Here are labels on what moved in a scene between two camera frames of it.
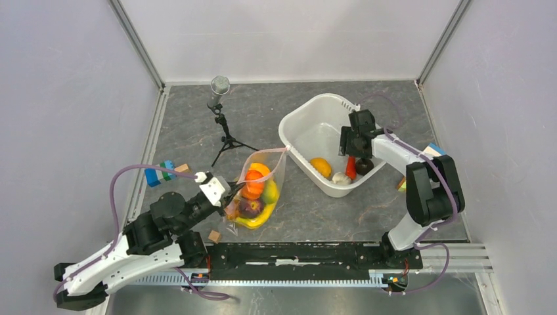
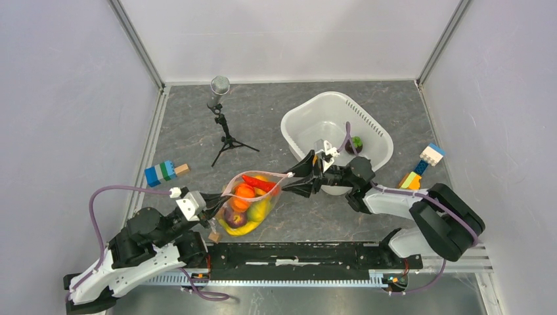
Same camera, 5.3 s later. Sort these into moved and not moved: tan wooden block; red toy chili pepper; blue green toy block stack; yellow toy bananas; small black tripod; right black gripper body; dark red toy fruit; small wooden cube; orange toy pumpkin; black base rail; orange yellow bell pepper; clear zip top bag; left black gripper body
Moved: right black gripper body; orange yellow bell pepper; left black gripper body; orange toy pumpkin; red toy chili pepper; dark red toy fruit; clear zip top bag; yellow toy bananas
Not moved: blue green toy block stack; black base rail; small wooden cube; small black tripod; tan wooden block
